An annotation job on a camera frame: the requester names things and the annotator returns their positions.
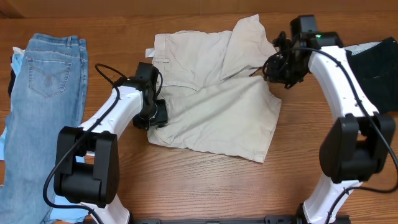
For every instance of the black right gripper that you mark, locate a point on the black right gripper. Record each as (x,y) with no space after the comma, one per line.
(277,77)

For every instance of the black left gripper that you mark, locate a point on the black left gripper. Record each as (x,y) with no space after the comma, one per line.
(161,117)

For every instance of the beige cotton shorts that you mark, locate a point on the beige cotton shorts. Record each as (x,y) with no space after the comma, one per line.
(216,100)

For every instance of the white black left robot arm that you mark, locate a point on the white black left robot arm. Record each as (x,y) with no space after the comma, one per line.
(87,160)

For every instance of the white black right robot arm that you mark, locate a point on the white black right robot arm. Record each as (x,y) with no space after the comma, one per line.
(359,141)

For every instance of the folded black garment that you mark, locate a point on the folded black garment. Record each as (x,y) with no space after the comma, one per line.
(374,65)

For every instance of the light blue denim jeans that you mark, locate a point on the light blue denim jeans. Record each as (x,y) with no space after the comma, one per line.
(49,93)

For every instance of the light blue shirt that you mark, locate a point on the light blue shirt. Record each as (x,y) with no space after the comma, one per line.
(57,214)

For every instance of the white garment under jeans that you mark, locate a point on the white garment under jeans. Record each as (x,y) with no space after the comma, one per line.
(18,51)

